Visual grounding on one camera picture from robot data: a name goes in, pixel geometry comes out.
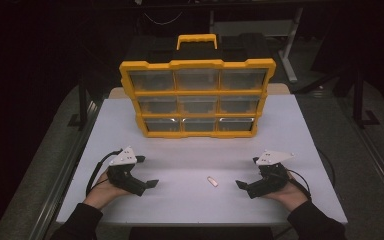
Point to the person's left hand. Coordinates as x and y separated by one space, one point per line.
101 193

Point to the person's right hand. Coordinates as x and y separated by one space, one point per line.
290 196

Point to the set of closed clear bins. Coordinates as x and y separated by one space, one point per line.
153 80

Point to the yellow black organizer cabinet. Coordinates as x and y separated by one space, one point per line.
196 53

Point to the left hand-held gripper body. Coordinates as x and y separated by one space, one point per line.
123 157

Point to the aluminium rail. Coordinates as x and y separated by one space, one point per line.
65 170
376 156

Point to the white metal desk frame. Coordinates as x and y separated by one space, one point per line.
288 50

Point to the small beige oblong piece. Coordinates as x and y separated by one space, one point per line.
212 181

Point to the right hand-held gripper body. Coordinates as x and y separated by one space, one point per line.
273 180

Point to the black metal stand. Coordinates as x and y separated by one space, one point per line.
82 106
358 100

